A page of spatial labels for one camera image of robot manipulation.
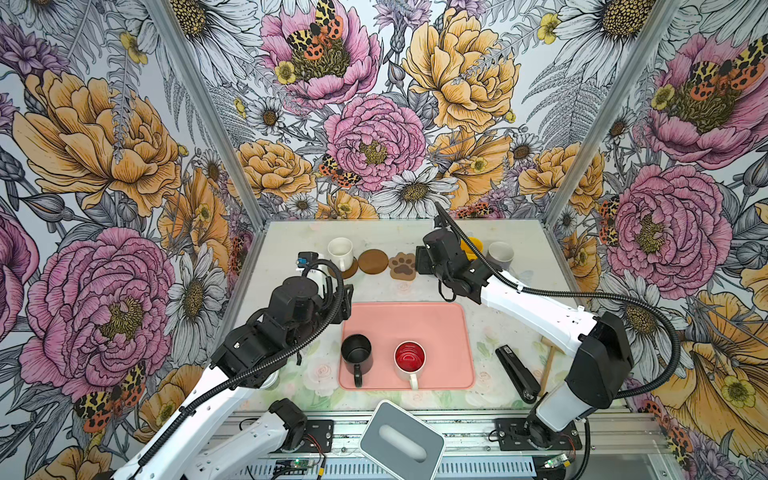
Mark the yellow mug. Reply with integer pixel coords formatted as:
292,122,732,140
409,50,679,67
460,237,484,261

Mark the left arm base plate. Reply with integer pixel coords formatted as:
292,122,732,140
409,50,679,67
298,419,335,454

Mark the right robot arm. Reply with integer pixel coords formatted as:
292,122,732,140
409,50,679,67
416,228,633,449

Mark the matte brown round coaster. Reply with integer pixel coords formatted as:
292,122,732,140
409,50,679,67
358,249,389,275

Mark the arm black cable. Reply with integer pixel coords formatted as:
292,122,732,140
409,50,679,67
128,259,346,475
434,202,682,480

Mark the brown paw print coaster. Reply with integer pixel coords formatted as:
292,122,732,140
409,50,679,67
389,252,417,281

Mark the glossy brown round coaster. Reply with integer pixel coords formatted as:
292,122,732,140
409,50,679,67
338,257,359,280

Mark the lavender mug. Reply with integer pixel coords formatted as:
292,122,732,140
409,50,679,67
487,241,515,271

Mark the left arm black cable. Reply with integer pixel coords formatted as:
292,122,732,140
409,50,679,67
128,259,346,475

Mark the green circuit board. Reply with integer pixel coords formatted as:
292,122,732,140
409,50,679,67
271,459,322,479

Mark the grey tissue box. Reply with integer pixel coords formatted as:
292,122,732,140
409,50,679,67
359,400,446,480

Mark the black mug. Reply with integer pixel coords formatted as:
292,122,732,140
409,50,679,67
341,334,373,389

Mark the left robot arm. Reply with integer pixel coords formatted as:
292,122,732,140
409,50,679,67
101,258,353,479

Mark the red inside white mug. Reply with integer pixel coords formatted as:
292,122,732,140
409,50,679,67
394,341,426,390

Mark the black stapler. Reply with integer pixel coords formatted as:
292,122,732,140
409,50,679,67
495,345,541,404

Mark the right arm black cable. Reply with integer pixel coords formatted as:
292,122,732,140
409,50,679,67
434,202,682,480

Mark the pink plastic tray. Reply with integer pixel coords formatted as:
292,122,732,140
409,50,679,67
339,302,475,391

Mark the wooden mallet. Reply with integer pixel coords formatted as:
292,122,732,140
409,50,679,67
540,337,559,397

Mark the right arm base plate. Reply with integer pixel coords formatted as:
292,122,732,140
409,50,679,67
494,417,583,451

